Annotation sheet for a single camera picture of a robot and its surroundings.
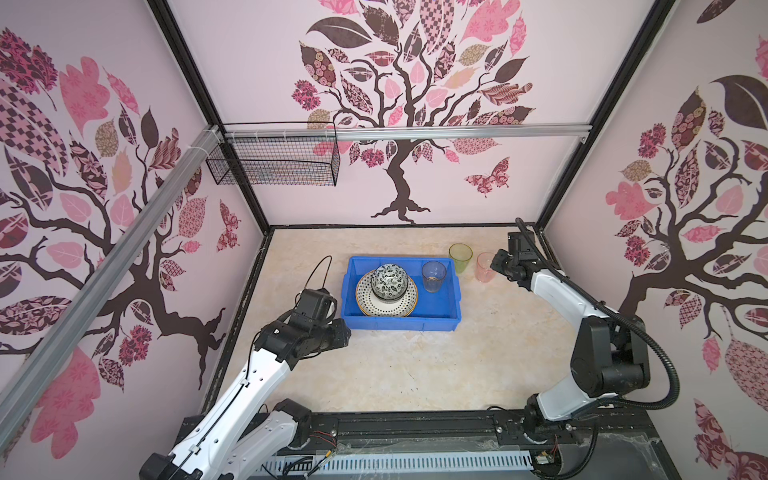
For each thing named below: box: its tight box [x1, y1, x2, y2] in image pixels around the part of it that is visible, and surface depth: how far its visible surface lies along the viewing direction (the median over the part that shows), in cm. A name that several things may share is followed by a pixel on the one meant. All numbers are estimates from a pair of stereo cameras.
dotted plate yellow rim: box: [355, 271, 418, 318], surface depth 94 cm
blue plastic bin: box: [340, 256, 462, 332], surface depth 95 cm
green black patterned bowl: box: [371, 263, 409, 300], surface depth 94 cm
